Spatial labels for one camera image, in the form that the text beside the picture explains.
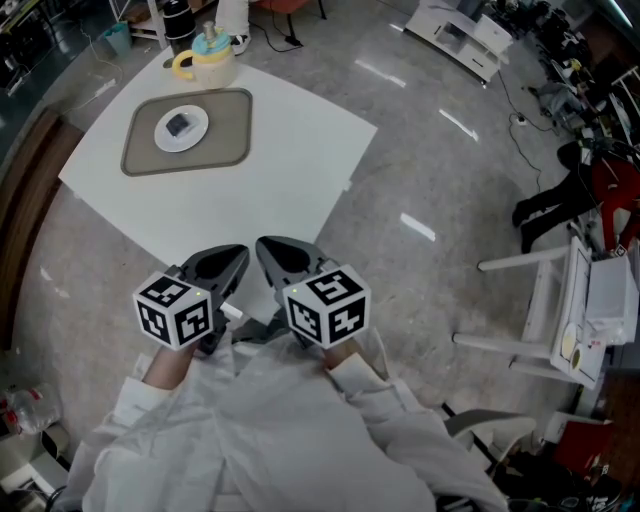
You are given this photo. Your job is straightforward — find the black cylinder appliance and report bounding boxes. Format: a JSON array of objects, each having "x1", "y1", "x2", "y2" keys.
[{"x1": 163, "y1": 0, "x2": 197, "y2": 56}]

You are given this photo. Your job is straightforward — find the clear plastic bottles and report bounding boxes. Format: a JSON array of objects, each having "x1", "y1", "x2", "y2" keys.
[{"x1": 0, "y1": 383, "x2": 64, "y2": 435}]

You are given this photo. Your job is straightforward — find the person's grey trousers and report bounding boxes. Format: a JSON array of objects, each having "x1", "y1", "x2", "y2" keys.
[{"x1": 229, "y1": 319, "x2": 291, "y2": 346}]

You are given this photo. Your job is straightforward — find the small white side table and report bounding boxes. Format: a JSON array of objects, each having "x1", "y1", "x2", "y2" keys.
[{"x1": 452, "y1": 234, "x2": 640, "y2": 391}]

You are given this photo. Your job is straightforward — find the light blue jug lid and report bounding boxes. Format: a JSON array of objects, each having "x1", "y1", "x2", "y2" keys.
[{"x1": 192, "y1": 32, "x2": 232, "y2": 59}]

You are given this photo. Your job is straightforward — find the brown wooden platform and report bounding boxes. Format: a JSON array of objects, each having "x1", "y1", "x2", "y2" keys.
[{"x1": 0, "y1": 107, "x2": 85, "y2": 351}]

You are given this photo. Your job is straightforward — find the person's right forearm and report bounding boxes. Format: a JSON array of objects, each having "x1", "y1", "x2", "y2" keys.
[{"x1": 322, "y1": 338, "x2": 434, "y2": 431}]

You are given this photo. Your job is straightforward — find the red box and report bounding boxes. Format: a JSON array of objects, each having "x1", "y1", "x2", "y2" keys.
[{"x1": 554, "y1": 419, "x2": 616, "y2": 471}]

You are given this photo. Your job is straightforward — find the person's left forearm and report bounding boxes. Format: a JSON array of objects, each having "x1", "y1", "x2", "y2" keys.
[{"x1": 107, "y1": 343, "x2": 201, "y2": 444}]

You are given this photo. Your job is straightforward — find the person's white coat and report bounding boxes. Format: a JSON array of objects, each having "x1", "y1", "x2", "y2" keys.
[{"x1": 62, "y1": 329, "x2": 511, "y2": 512}]

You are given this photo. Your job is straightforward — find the small dark object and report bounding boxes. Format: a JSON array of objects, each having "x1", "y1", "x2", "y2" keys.
[{"x1": 165, "y1": 112, "x2": 194, "y2": 139}]

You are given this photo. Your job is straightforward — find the white box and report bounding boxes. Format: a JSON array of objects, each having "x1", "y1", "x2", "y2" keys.
[{"x1": 584, "y1": 254, "x2": 639, "y2": 346}]

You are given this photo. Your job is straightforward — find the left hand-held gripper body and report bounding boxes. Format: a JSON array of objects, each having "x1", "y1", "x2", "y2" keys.
[{"x1": 132, "y1": 265, "x2": 229, "y2": 357}]

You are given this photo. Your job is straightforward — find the pink chair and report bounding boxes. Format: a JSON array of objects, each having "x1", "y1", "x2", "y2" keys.
[{"x1": 252, "y1": 0, "x2": 329, "y2": 37}]

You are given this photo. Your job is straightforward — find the white low cabinet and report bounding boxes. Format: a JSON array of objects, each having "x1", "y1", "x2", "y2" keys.
[{"x1": 403, "y1": 0, "x2": 515, "y2": 85}]

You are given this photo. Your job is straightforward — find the white round plate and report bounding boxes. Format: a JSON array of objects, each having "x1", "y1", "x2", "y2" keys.
[{"x1": 153, "y1": 104, "x2": 210, "y2": 154}]

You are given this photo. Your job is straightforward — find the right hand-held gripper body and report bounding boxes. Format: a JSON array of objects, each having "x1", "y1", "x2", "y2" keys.
[{"x1": 272, "y1": 259, "x2": 372, "y2": 350}]

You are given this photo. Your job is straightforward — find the white square table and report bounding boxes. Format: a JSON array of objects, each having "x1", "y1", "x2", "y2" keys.
[{"x1": 58, "y1": 44, "x2": 379, "y2": 321}]

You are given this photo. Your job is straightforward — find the teal waste bin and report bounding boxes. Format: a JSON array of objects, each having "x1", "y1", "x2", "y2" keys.
[{"x1": 103, "y1": 22, "x2": 133, "y2": 56}]

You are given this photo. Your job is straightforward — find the grey rectangular tray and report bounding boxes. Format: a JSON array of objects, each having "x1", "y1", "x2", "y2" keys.
[{"x1": 119, "y1": 87, "x2": 254, "y2": 178}]

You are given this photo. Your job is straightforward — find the cream jug yellow handle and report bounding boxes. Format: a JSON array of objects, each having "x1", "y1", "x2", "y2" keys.
[{"x1": 171, "y1": 20, "x2": 237, "y2": 90}]

